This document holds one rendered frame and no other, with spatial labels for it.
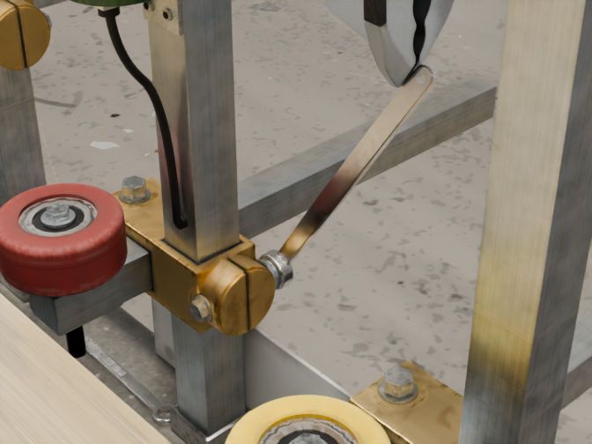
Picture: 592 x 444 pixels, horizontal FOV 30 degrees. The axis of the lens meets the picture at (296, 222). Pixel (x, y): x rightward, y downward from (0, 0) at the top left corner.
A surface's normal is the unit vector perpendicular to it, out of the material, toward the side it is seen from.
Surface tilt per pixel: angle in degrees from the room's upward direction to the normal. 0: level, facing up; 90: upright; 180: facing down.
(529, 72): 90
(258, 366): 90
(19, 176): 90
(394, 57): 116
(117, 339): 0
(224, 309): 90
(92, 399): 0
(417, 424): 0
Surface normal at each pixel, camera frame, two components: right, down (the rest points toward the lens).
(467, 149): 0.00, -0.83
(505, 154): -0.74, 0.37
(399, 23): 0.67, 0.42
